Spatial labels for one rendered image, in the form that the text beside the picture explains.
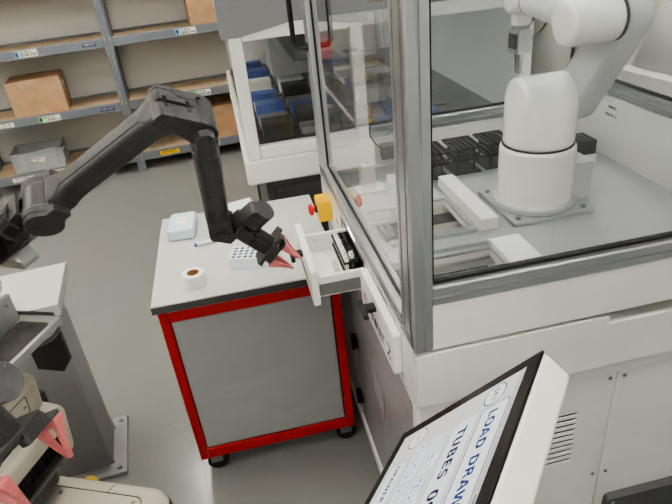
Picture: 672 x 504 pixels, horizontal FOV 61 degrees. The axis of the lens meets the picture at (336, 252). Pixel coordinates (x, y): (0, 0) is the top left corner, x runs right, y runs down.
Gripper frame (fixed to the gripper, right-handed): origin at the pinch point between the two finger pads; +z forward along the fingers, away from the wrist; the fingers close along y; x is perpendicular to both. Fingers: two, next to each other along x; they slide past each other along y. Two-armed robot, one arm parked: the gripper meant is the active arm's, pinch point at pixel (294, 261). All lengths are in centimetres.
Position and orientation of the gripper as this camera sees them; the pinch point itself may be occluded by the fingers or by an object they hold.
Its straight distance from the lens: 157.3
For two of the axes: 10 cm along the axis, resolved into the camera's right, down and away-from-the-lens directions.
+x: -2.1, -4.7, 8.6
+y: 6.2, -7.4, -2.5
